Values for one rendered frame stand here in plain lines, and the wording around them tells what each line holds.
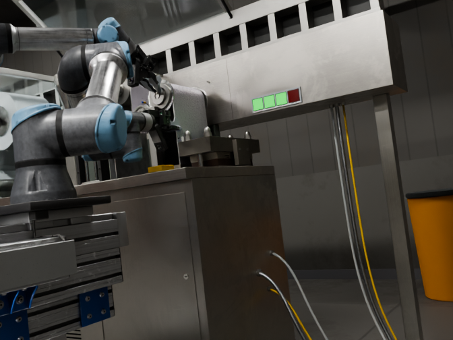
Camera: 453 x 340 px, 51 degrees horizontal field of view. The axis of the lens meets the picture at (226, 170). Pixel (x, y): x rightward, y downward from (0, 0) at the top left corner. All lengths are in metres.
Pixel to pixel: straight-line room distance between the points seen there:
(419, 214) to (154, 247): 1.91
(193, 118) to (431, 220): 1.68
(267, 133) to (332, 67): 2.36
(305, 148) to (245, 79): 2.02
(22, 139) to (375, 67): 1.37
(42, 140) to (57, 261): 0.31
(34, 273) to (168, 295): 0.88
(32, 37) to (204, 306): 1.07
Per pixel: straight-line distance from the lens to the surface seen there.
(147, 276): 1.86
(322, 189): 4.14
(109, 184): 1.91
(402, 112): 3.95
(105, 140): 1.17
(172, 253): 1.76
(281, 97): 2.16
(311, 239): 4.23
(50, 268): 1.02
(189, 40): 2.51
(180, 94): 2.15
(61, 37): 1.77
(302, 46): 2.17
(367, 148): 4.01
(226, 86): 2.32
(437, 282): 3.28
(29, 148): 1.20
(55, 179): 1.19
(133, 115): 1.84
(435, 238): 3.21
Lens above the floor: 0.78
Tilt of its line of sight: 3 degrees up
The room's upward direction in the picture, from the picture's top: 7 degrees counter-clockwise
